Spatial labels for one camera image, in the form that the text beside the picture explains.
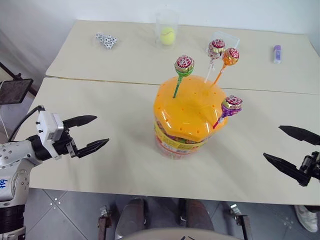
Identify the dark diagonal bar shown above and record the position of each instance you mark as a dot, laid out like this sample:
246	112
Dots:
7	69

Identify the clear plastic cup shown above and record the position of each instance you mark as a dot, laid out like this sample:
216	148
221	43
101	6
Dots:
166	22

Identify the white shoe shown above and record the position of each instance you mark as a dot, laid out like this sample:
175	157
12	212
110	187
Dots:
306	218

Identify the orange stick orange lollipop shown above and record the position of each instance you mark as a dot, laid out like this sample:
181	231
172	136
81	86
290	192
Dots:
230	56

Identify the lollipop jar with orange lid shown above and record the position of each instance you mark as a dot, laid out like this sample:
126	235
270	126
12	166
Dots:
185	117

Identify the black tablet clamp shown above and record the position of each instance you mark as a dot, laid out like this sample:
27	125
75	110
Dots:
18	76

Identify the green stick red lollipop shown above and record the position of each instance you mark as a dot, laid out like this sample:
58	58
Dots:
184	63

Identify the purple white small bottle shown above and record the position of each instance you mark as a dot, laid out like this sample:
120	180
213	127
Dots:
277	53

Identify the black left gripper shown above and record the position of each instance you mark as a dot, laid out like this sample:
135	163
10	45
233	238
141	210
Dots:
63	147

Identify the pile of white dice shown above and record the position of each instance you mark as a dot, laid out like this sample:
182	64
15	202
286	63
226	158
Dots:
107	41

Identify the rusty metal bracket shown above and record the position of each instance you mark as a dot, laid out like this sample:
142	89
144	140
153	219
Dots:
103	220
241	220

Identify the yellow tennis ball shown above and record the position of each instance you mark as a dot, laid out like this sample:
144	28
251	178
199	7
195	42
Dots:
167	35

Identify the clear plastic box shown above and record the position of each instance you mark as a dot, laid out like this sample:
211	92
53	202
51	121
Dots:
231	40

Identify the dark rounded shape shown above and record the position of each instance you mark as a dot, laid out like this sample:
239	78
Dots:
197	215
131	215

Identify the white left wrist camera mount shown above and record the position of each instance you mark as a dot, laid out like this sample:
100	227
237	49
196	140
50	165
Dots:
46	125

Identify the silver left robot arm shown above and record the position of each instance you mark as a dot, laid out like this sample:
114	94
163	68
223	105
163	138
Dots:
15	155

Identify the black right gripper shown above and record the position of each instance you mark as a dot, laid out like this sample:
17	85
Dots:
311	163

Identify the white stick red lollipop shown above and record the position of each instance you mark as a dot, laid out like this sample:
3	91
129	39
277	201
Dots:
216	47

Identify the red stick purple lollipop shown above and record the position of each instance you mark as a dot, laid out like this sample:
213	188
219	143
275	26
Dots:
232	105

